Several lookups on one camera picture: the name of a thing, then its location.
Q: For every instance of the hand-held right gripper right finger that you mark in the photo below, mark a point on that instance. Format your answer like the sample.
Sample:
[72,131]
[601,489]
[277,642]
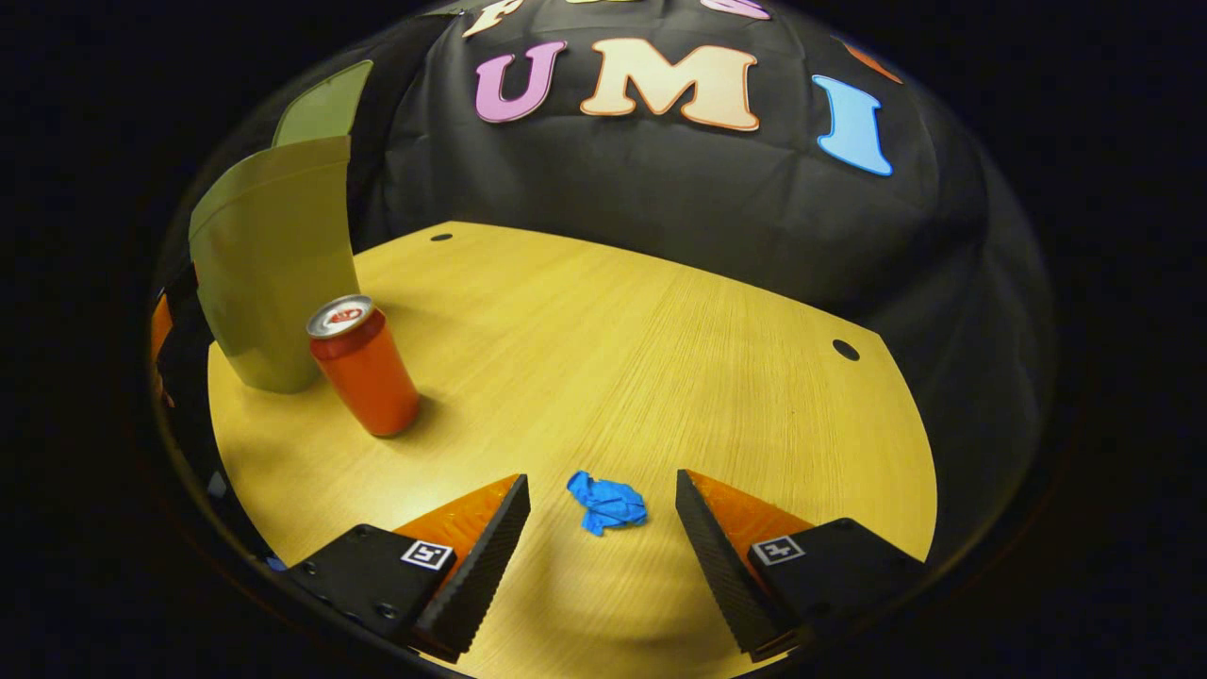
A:
[717,566]

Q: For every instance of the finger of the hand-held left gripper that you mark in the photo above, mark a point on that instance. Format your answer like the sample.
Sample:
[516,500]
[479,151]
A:
[161,330]

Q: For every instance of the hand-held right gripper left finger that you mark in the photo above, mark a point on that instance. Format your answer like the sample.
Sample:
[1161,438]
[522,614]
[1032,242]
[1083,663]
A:
[486,566]

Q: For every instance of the blue paper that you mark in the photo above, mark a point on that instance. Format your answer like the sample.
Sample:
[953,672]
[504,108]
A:
[608,503]

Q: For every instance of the green desktop garbage bin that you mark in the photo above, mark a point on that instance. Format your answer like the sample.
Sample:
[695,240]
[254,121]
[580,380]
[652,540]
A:
[273,255]

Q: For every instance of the red pop can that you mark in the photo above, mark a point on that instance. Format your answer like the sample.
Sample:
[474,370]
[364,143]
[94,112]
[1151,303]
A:
[370,377]

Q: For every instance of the wooden desktop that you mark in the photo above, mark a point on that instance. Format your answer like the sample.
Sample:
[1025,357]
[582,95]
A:
[613,358]

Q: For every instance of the black backdrop cloth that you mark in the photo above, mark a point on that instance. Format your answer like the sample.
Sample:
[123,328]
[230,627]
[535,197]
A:
[660,189]

